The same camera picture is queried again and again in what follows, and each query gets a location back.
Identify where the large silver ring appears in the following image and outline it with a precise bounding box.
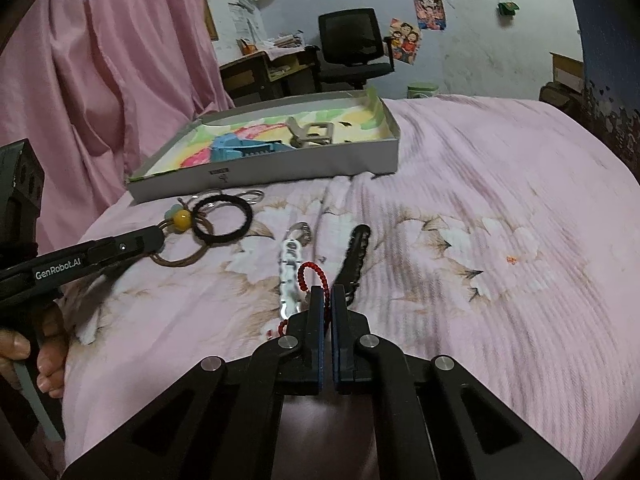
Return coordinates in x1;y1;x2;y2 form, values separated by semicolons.
185;188;237;212

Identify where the black office chair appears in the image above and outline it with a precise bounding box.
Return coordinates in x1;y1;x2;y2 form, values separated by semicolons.
306;8;395;92

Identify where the blue patterned fabric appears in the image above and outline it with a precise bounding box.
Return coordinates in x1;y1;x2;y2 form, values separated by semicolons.
573;0;639;176

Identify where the black hair tie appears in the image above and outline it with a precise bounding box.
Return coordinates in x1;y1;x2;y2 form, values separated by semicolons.
190;194;255;246

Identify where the blue hair claw clip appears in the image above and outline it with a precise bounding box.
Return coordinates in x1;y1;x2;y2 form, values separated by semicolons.
209;133;293;162

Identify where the brown beaded hair tie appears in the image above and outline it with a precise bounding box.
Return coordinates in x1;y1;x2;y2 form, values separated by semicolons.
150;198;216;268

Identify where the dark wooden desk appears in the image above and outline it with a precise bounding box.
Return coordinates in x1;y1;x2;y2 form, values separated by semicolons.
220;50;316;106

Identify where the hanging green plant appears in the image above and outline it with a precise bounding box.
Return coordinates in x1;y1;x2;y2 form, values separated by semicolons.
497;0;520;18

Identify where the cartoon poster upper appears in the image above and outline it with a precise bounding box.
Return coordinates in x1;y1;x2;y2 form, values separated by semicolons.
413;0;446;32

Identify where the green plastic stool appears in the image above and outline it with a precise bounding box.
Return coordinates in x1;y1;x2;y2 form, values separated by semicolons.
407;82;439;99

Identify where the cardboard boxes pile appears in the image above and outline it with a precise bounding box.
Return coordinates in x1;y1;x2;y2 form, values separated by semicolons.
539;52;585;113

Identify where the grey colourful cardboard box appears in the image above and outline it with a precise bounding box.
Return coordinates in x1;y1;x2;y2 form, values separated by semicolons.
127;89;400;202

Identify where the beige hair claw clip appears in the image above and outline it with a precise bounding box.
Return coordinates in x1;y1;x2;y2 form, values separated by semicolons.
285;117;334;148

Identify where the person's left hand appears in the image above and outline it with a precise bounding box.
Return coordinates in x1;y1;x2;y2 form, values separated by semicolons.
0;304;68;399

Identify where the pink curtain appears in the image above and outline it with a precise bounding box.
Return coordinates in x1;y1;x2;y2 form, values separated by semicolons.
1;0;232;252

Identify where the cartoon poster lower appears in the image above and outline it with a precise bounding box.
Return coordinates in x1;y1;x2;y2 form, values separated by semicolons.
390;18;421;65

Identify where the cartoon poster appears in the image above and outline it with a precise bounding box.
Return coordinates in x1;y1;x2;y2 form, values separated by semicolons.
413;0;446;32
390;18;421;65

